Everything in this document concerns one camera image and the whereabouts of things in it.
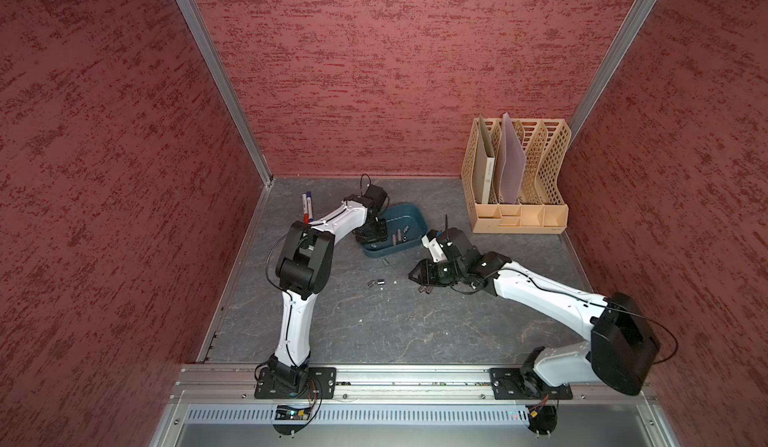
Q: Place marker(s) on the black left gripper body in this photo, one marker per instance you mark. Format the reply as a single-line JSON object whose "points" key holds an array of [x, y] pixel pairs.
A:
{"points": [[372, 232]]}

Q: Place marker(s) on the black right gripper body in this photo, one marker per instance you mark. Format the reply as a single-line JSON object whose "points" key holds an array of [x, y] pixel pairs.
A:
{"points": [[443, 273]]}

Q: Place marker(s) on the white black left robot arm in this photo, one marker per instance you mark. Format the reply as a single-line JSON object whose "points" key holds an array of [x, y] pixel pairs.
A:
{"points": [[303, 269]]}

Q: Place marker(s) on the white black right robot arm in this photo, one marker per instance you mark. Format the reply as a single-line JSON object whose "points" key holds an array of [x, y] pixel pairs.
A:
{"points": [[618, 346]]}

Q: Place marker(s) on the teal plastic storage box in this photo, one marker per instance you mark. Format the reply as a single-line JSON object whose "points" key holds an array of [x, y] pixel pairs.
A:
{"points": [[398, 217]]}

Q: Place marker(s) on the red cap whiteboard marker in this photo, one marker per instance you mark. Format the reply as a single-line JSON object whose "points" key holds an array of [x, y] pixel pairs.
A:
{"points": [[305, 215]]}

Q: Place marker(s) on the blue cap whiteboard marker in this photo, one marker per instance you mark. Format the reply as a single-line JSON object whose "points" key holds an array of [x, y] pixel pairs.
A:
{"points": [[309, 202]]}

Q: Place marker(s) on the beige folder in organizer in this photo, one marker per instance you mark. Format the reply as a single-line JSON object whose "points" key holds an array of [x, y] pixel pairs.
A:
{"points": [[484, 163]]}

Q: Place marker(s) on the beige plastic file organizer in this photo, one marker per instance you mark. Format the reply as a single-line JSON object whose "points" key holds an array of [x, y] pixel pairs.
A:
{"points": [[541, 208]]}

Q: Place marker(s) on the grey translucent folder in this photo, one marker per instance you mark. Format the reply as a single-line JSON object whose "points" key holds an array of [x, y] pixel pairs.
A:
{"points": [[510, 163]]}

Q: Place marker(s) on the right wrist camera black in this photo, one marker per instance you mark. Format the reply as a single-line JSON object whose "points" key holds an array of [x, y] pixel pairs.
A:
{"points": [[449, 246]]}

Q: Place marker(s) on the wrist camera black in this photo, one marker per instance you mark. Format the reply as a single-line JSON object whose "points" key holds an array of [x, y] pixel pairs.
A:
{"points": [[374, 199], [449, 246]]}

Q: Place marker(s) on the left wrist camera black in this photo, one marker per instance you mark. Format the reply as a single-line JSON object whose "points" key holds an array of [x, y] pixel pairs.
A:
{"points": [[374, 199]]}

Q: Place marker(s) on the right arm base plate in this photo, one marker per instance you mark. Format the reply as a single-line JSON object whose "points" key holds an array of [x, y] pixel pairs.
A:
{"points": [[512, 384]]}

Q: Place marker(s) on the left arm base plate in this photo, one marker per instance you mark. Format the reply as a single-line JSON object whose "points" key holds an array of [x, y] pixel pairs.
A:
{"points": [[307, 383]]}

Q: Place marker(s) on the left aluminium corner post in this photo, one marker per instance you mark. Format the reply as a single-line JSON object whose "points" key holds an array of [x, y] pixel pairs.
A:
{"points": [[204, 42]]}

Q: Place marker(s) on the aluminium corner post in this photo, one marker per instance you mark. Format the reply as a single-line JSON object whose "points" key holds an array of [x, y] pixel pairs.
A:
{"points": [[204, 42], [620, 46]]}

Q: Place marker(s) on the right aluminium corner post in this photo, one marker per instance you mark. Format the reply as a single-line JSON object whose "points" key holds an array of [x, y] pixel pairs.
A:
{"points": [[620, 46]]}

